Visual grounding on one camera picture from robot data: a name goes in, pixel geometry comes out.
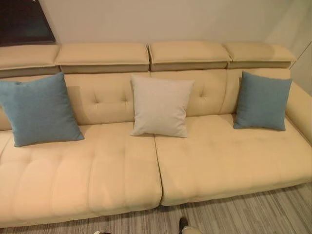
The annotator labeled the cream sofa headrest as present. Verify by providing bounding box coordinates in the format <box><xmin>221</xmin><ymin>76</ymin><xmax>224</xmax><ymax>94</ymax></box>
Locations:
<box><xmin>223</xmin><ymin>43</ymin><xmax>297</xmax><ymax>70</ymax></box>
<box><xmin>0</xmin><ymin>44</ymin><xmax>60</xmax><ymax>72</ymax></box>
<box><xmin>147</xmin><ymin>42</ymin><xmax>232</xmax><ymax>72</ymax></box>
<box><xmin>55</xmin><ymin>43</ymin><xmax>150</xmax><ymax>74</ymax></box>

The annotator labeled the cream leather sofa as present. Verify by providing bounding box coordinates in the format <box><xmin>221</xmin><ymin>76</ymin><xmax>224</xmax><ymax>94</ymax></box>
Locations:
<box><xmin>0</xmin><ymin>42</ymin><xmax>312</xmax><ymax>229</ymax></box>

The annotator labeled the light grey cushion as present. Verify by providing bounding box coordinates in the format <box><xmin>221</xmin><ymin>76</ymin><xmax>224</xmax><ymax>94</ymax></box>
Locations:
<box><xmin>129</xmin><ymin>74</ymin><xmax>195</xmax><ymax>139</ymax></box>

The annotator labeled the small blue cushion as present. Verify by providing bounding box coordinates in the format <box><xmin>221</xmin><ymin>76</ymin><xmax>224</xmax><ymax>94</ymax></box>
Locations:
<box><xmin>233</xmin><ymin>71</ymin><xmax>293</xmax><ymax>132</ymax></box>

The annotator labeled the large blue cushion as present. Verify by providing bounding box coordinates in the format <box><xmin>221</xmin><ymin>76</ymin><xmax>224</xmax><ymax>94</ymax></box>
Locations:
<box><xmin>0</xmin><ymin>72</ymin><xmax>85</xmax><ymax>148</ymax></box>

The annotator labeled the dark framed wall picture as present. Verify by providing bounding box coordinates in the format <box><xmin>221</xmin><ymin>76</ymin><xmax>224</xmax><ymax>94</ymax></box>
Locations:
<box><xmin>0</xmin><ymin>0</ymin><xmax>57</xmax><ymax>47</ymax></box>

